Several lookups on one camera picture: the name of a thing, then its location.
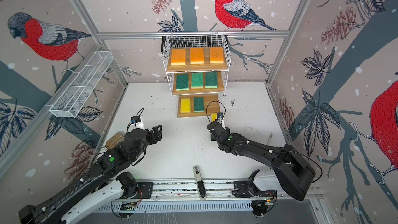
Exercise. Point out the clear tube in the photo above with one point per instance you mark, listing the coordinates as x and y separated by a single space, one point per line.
269 138

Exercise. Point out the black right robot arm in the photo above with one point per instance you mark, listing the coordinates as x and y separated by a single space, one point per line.
293 172

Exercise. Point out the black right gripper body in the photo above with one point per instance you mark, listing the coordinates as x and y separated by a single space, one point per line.
226 130

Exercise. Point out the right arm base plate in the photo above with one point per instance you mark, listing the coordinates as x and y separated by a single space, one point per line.
246 189

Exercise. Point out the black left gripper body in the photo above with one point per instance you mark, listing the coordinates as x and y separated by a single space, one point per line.
140 152

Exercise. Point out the dark green sponge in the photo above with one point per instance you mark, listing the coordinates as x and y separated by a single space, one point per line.
182 82
199 104
211 80

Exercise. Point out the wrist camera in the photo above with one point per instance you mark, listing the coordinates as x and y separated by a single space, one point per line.
136 122
220 117

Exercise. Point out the white wire wall basket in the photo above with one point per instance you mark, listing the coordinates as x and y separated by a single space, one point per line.
83 83

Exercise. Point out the white black handheld scanner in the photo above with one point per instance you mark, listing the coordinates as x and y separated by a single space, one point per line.
199 183

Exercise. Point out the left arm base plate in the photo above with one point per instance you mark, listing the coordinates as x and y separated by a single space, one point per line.
144 190

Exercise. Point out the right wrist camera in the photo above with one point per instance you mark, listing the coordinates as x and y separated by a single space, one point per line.
220 117

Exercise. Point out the light green sponge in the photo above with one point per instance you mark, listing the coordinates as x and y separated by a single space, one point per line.
197 80

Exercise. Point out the white wire wooden shelf unit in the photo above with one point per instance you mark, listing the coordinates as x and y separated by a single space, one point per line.
197 69

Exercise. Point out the yellow sponge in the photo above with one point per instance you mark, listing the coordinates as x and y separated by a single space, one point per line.
214 117
185 105

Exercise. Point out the orange sponge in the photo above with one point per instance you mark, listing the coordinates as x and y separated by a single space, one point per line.
216 55
178 57
197 56

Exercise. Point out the glass spice jar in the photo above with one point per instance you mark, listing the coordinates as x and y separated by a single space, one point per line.
114 140

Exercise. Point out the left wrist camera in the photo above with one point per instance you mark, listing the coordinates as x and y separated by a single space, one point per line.
136 122

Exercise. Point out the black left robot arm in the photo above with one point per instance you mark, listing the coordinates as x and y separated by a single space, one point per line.
110 164

